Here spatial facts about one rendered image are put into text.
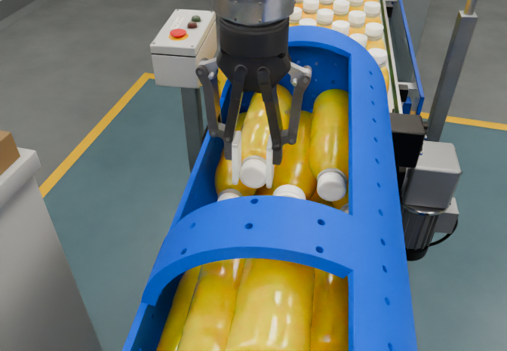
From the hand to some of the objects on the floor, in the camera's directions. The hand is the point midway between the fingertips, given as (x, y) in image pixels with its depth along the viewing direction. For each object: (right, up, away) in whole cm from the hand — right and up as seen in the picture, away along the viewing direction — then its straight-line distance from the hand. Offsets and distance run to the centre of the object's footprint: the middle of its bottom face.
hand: (253, 160), depth 63 cm
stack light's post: (+51, -50, +120) cm, 140 cm away
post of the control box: (-16, -54, +115) cm, 128 cm away
